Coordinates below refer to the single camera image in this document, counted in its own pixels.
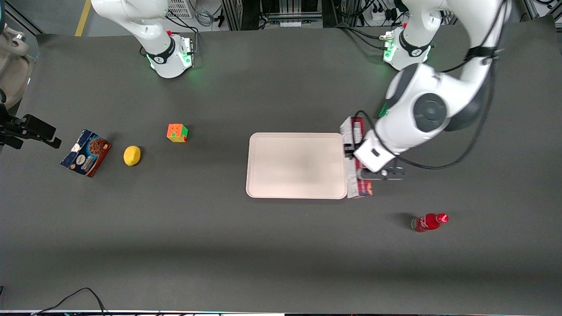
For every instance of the red tartan cookie box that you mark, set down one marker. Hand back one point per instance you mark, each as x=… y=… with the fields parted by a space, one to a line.
x=356 y=127

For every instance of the blue chocolate cookie box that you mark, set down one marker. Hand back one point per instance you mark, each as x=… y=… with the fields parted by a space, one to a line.
x=87 y=153

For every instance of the pale pink plastic tray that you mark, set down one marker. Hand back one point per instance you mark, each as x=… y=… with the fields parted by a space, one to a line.
x=296 y=166

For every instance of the white perforated box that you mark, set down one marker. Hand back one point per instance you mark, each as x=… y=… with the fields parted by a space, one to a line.
x=180 y=8

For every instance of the green potato chips bag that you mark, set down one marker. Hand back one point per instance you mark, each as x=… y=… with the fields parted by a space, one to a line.
x=383 y=112

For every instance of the yellow lemon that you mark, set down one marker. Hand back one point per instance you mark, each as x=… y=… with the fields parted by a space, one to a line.
x=132 y=156

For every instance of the red soda bottle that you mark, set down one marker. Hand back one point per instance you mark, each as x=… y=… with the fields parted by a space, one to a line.
x=428 y=222

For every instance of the dark grey table mat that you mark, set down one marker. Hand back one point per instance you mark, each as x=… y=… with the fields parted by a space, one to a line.
x=281 y=254

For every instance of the colourful puzzle cube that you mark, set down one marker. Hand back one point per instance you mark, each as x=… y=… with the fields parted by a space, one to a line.
x=177 y=133

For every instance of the white power strip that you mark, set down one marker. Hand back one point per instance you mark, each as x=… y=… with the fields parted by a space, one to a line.
x=377 y=16

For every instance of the aluminium equipment rack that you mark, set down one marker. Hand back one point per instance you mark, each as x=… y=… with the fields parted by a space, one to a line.
x=290 y=11

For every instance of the aluminium frame profile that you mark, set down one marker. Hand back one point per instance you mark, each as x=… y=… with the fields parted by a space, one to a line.
x=542 y=6

